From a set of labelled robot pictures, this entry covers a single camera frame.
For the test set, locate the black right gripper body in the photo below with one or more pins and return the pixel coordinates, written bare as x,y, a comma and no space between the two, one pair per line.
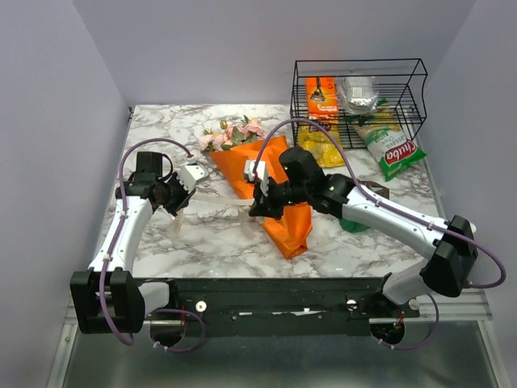
280,196

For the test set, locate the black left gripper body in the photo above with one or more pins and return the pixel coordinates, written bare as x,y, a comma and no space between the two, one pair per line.
174,195

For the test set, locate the orange wrapping paper sheet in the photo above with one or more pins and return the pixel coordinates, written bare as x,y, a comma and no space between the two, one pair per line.
288,221

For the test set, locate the cream printed ribbon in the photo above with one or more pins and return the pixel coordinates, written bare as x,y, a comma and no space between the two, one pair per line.
209,206

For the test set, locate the green brown snack bag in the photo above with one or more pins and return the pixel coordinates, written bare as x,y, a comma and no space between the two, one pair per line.
355,226

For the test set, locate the pink fake flower bunch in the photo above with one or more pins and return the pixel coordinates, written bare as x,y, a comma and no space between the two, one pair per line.
252,130

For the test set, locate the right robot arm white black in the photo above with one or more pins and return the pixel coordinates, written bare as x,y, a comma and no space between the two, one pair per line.
446,247

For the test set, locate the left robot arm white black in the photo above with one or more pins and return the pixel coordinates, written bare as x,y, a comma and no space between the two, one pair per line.
121,242

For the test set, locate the yellow lays chip bag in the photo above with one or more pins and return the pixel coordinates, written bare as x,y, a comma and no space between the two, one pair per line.
319,145

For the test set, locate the orange razor package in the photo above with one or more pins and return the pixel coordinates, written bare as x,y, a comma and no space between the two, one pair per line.
322,100

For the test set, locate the green white cassava chip bag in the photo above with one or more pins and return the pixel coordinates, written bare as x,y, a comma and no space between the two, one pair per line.
387,142

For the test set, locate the silver foil packet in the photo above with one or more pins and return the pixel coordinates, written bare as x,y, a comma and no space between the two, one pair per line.
358,95

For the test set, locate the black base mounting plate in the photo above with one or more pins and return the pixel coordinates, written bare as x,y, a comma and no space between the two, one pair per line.
237,307

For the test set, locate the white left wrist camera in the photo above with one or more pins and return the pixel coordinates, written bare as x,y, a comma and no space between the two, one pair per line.
189,175

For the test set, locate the black wire basket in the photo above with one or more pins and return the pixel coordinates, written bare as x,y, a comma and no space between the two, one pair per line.
400,81

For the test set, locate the aluminium frame rail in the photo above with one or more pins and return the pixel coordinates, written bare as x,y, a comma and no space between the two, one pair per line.
463,353

